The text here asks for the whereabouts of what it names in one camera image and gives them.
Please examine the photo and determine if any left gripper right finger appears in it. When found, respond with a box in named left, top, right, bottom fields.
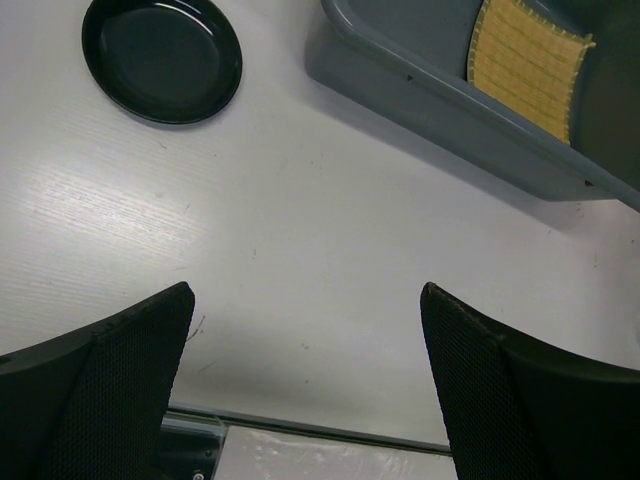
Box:
left=420, top=283, right=639, bottom=479

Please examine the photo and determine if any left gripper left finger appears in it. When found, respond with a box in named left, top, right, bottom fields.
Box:
left=1, top=282, right=195, bottom=479

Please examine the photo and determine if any black round plate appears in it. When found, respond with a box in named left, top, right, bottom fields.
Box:
left=81, top=1, right=243, bottom=125

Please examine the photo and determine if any bamboo woven mat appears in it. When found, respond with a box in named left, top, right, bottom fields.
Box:
left=467, top=0, right=595, bottom=144

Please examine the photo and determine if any grey plastic bin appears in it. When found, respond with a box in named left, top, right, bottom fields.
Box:
left=305, top=1, right=639, bottom=207

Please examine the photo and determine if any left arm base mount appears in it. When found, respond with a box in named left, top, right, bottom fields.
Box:
left=151, top=407, right=229, bottom=479

